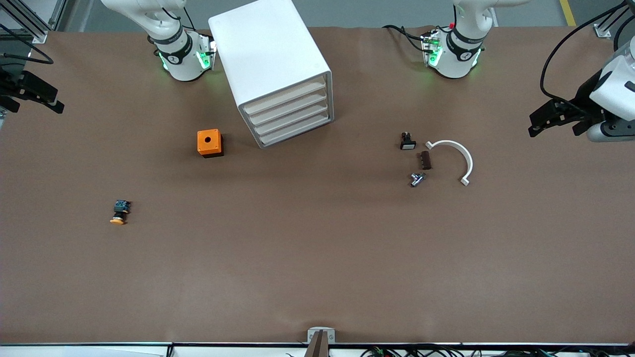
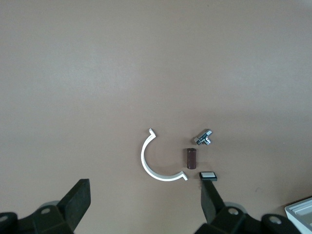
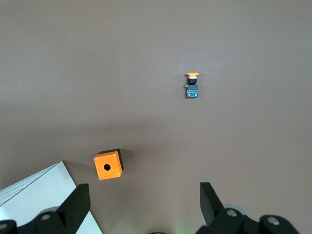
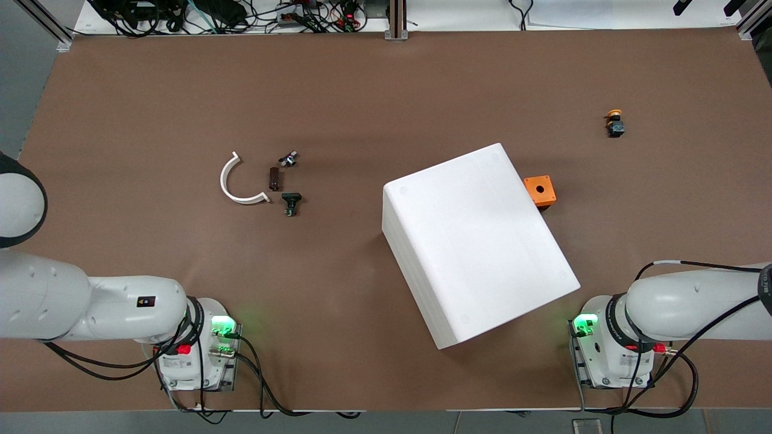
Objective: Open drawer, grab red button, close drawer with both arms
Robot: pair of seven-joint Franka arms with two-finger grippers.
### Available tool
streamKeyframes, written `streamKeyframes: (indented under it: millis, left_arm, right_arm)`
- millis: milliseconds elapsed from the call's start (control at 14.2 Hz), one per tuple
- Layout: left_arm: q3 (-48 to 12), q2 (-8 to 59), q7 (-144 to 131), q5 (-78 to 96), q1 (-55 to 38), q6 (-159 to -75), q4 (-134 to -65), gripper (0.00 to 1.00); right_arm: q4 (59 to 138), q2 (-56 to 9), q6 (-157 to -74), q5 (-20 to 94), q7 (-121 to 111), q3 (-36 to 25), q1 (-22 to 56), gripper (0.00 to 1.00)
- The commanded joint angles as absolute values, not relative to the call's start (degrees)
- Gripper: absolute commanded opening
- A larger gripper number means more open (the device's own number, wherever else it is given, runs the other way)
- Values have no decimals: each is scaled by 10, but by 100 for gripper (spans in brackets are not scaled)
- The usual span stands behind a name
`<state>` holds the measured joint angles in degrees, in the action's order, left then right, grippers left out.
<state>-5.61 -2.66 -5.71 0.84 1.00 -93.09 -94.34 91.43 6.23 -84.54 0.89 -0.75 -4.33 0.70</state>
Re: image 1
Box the white cabinet drawer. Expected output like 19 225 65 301
247 90 329 125
252 102 330 136
256 113 332 147
241 78 328 116

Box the yellow mushroom push button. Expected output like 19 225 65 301
109 199 132 226

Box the white drawer cabinet housing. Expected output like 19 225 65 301
208 0 334 149

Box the aluminium frame profile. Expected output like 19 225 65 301
47 0 68 30
0 0 49 44
593 0 635 39

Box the white curved plastic bracket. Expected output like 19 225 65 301
425 139 474 187

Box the orange button enclosure box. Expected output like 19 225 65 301
197 129 224 159

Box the black base cable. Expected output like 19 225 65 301
161 5 196 31
382 24 432 53

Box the black cable bundle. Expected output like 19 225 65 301
360 345 635 357

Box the grey camera stand bracket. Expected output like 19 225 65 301
307 326 336 357

